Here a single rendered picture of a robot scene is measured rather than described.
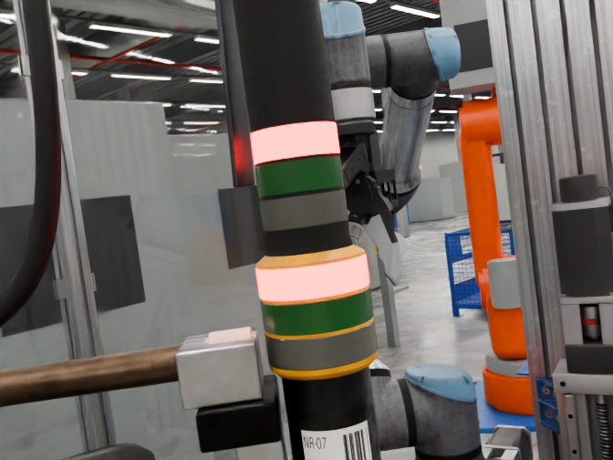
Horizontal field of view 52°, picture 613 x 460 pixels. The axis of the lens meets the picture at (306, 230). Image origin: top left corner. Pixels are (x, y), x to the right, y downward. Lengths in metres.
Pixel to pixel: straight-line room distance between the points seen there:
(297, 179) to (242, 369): 0.07
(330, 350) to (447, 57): 0.74
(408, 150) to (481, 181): 3.30
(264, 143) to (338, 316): 0.07
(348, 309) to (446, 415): 0.89
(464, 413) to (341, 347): 0.90
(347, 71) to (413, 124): 0.26
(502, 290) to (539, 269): 2.96
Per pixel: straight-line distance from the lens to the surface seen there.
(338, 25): 0.82
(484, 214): 4.41
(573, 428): 1.17
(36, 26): 0.26
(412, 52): 0.93
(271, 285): 0.23
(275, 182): 0.23
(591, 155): 1.17
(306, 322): 0.23
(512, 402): 4.38
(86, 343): 1.06
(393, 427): 1.10
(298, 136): 0.23
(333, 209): 0.23
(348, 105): 0.80
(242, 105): 0.26
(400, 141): 1.07
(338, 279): 0.23
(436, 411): 1.11
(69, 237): 1.04
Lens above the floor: 1.60
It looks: 3 degrees down
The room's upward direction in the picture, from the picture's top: 8 degrees counter-clockwise
